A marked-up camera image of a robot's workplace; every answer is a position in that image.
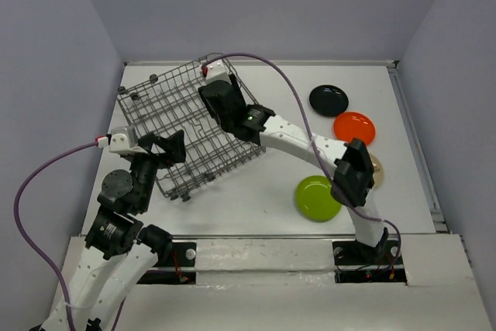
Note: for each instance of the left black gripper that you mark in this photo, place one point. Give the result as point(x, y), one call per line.
point(175, 145)

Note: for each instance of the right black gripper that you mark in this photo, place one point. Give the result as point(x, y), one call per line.
point(239, 94)

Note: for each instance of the black plate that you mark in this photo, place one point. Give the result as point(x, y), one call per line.
point(328, 100)

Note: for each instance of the orange plate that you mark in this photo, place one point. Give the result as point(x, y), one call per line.
point(350, 125)

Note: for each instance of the lime green plate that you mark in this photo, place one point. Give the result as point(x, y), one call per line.
point(314, 200)

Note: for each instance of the cream plate with small marks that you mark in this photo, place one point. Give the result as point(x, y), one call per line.
point(379, 173)

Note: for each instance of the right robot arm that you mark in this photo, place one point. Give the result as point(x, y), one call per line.
point(348, 164)

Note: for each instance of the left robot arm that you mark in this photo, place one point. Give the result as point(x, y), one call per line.
point(118, 248)

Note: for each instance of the white front board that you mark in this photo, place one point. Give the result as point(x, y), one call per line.
point(289, 284)

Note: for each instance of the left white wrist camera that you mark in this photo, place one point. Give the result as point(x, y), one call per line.
point(123, 140)

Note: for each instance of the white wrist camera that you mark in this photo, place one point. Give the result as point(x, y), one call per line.
point(123, 140)
point(215, 71)

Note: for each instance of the grey wire dish rack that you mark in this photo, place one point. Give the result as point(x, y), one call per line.
point(163, 98)

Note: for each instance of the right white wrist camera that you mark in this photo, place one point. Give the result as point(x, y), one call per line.
point(215, 71)

